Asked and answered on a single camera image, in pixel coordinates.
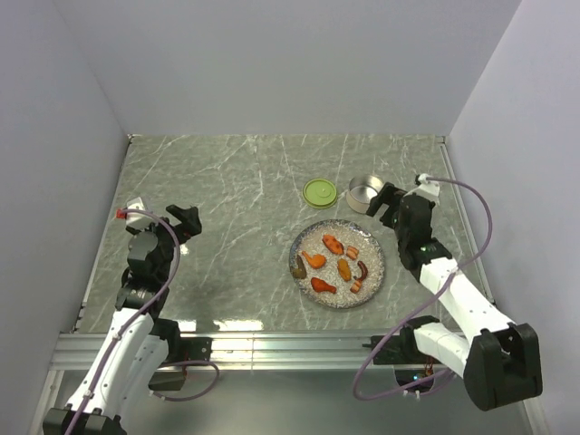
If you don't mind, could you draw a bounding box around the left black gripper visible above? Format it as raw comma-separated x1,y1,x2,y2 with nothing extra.
126,204,200,281

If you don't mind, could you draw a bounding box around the small bacon piece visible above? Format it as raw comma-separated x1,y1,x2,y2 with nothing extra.
345,246,359,260

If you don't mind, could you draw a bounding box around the dark red sausage toy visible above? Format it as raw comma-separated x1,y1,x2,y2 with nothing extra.
355,261,368,281

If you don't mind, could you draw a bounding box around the orange fish toy food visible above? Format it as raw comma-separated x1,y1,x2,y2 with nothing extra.
322,234,344,256

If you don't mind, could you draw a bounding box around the orange fried nugget toy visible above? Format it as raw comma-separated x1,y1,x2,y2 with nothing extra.
337,258,352,282

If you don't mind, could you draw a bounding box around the striped bacon toy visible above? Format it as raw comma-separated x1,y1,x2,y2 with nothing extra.
350,280,362,294

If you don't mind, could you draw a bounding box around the orange drumstick toy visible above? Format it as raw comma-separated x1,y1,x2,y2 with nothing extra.
310,277,337,295

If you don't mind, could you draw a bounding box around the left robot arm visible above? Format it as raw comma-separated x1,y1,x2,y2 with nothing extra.
42,198,202,434

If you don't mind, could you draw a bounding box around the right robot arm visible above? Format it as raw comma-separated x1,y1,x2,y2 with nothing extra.
366,174,543,411

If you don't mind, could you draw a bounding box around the beige metal lunch container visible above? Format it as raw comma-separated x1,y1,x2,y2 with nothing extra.
345,175,383,214

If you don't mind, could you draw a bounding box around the green round lid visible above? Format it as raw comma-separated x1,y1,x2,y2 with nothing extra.
302,179,338,209

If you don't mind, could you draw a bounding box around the speckled ceramic plate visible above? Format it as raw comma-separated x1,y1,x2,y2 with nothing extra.
289,219,386,309

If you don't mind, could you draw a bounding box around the orange chicken wing toy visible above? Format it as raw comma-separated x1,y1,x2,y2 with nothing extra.
301,251,326,269

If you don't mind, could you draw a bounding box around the brown green food piece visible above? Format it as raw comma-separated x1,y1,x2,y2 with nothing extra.
291,255,307,279

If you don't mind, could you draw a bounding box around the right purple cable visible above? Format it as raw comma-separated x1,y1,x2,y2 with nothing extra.
352,177,494,401

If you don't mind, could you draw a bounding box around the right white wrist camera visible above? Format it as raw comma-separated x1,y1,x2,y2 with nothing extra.
413,173,440,202

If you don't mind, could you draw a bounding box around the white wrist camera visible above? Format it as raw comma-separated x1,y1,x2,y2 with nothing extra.
413,173,440,202
115,197,152,231

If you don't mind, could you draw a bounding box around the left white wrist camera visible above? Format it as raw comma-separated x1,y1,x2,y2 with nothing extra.
115,197,152,231

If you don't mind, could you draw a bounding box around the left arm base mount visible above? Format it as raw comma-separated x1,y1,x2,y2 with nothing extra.
149,319,213,392

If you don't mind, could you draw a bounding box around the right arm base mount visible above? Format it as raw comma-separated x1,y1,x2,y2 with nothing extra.
372,315,440,386

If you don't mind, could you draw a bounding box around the aluminium frame rail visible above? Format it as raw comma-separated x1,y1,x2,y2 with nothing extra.
49,331,381,371

